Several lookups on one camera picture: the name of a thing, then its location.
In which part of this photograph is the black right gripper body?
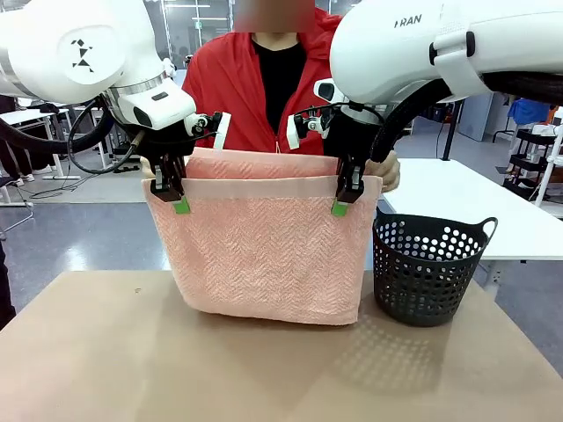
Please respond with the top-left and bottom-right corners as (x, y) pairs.
(324, 107), (376, 163)

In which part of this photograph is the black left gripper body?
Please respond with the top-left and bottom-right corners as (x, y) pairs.
(136, 119), (198, 163)

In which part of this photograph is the pink towel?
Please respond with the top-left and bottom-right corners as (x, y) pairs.
(141, 146), (384, 327)

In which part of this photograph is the dark perforated laundry basket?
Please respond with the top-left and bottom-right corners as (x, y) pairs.
(372, 206), (500, 328)

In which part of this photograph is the person's left hand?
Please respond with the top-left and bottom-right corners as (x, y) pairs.
(364, 150), (402, 193)

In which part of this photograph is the person in red jacket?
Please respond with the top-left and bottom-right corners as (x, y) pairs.
(181, 0), (344, 157)

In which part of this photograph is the black floor stand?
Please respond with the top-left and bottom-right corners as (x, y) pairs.
(439, 99), (457, 162)

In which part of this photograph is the large white side table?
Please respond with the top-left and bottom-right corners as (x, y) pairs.
(381, 156), (563, 266)

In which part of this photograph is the white desk with T-feet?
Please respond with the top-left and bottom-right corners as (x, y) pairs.
(0, 106), (83, 182)

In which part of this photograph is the black utility cart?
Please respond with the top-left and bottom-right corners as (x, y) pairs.
(502, 127), (563, 202)

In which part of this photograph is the blue bag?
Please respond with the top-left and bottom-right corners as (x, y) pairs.
(507, 98), (553, 127)

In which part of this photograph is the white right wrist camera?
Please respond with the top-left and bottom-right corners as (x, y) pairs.
(286, 105), (336, 152)

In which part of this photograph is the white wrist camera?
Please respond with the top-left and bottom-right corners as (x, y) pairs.
(286, 105), (336, 152)
(184, 111), (233, 151)

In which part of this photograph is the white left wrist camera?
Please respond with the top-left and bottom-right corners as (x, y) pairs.
(184, 111), (233, 151)

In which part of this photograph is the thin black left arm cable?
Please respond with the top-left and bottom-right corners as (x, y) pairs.
(67, 97), (147, 176)

